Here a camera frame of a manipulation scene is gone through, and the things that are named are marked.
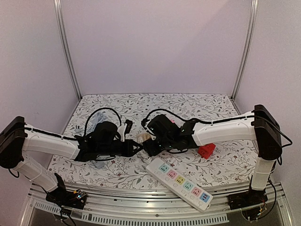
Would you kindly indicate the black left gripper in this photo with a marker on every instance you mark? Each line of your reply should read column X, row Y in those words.
column 129, row 151

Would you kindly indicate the left aluminium frame post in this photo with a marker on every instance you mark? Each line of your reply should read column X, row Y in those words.
column 66, row 50

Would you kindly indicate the red cube socket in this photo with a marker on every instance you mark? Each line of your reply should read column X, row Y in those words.
column 207, row 150

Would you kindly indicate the grey-blue power strip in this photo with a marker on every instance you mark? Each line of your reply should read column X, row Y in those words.
column 98, row 164

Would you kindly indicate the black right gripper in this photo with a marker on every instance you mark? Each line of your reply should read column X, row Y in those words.
column 154, row 147

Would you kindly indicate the floral table mat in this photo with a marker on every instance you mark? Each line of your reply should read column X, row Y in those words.
column 231, row 162

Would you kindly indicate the aluminium frame post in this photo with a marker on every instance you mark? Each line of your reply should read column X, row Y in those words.
column 66, row 50
column 246, row 49

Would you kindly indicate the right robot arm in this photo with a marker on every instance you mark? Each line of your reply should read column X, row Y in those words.
column 258, row 125

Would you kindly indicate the right aluminium frame post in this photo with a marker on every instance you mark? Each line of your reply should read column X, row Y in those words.
column 246, row 49

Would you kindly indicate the white colourful power strip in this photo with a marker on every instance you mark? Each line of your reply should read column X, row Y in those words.
column 176, row 182

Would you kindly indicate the white power strip plug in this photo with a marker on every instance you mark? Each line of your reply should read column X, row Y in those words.
column 145, row 157

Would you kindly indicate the beige cube socket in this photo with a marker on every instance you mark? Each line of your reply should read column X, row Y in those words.
column 140, row 138

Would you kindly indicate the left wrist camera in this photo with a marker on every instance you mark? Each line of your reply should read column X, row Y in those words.
column 124, row 129

